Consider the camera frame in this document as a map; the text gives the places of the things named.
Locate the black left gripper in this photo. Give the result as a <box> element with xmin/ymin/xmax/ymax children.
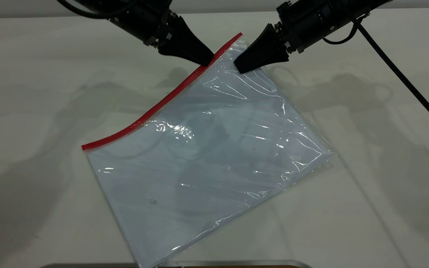
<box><xmin>105</xmin><ymin>0</ymin><xmax>215</xmax><ymax>67</ymax></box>

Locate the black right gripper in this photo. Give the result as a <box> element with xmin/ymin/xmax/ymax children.
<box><xmin>233</xmin><ymin>0</ymin><xmax>366</xmax><ymax>74</ymax></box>

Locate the transparent zip bag red zipper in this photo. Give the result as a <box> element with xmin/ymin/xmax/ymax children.
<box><xmin>81</xmin><ymin>32</ymin><xmax>337</xmax><ymax>268</ymax></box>

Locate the grey metal edge strip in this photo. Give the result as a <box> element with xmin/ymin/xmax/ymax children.
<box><xmin>39</xmin><ymin>259</ymin><xmax>314</xmax><ymax>268</ymax></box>

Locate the thin black cable loop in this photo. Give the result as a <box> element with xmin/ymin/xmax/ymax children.
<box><xmin>322</xmin><ymin>12</ymin><xmax>370</xmax><ymax>45</ymax></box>

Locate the black braided cable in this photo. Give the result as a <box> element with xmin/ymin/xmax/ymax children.
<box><xmin>55</xmin><ymin>0</ymin><xmax>135</xmax><ymax>20</ymax></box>
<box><xmin>339</xmin><ymin>0</ymin><xmax>429</xmax><ymax>139</ymax></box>

